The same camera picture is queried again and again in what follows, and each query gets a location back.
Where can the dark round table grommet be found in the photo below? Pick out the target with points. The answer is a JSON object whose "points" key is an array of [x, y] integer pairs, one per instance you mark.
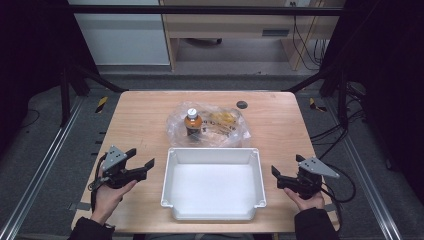
{"points": [[242, 104]]}

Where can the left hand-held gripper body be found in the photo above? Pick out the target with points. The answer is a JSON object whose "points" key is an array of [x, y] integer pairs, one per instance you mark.
{"points": [[113, 159]]}

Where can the aluminium floor rail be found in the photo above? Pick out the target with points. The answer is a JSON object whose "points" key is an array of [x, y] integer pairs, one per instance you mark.
{"points": [[365, 176], [36, 173]]}

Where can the black metal stand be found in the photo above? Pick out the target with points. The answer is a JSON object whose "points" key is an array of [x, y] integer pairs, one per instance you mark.
{"points": [[341, 96], [65, 96]]}

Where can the dark curtain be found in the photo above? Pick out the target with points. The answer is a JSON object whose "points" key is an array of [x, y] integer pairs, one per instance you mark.
{"points": [[390, 66], [30, 50]]}

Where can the yellow black tape strip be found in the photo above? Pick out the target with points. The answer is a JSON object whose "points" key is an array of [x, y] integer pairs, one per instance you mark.
{"points": [[314, 104], [101, 104]]}

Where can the white plastic bin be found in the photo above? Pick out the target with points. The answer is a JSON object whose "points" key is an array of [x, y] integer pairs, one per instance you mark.
{"points": [[213, 186]]}

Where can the black horizontal bar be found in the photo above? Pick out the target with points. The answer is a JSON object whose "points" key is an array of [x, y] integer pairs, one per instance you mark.
{"points": [[200, 10]]}

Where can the clear plastic bag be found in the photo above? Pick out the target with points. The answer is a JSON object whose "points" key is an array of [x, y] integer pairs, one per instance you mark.
{"points": [[226, 131]]}

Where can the person's left hand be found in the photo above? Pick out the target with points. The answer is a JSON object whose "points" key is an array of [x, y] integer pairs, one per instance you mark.
{"points": [[108, 200]]}

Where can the person's right hand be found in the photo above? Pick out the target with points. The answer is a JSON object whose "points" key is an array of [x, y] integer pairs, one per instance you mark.
{"points": [[306, 202]]}

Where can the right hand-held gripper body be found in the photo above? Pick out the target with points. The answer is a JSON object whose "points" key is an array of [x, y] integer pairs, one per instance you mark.
{"points": [[313, 168]]}

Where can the orange bottle with white cap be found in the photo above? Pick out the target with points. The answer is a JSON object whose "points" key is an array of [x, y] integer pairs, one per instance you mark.
{"points": [[193, 125]]}

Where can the grey tape strip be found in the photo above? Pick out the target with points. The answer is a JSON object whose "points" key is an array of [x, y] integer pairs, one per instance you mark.
{"points": [[79, 206]]}

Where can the white cabinet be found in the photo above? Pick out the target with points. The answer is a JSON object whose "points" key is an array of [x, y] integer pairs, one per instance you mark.
{"points": [[123, 36]]}

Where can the light wooden desk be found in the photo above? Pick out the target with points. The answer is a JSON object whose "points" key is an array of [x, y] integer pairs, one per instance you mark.
{"points": [[233, 25]]}

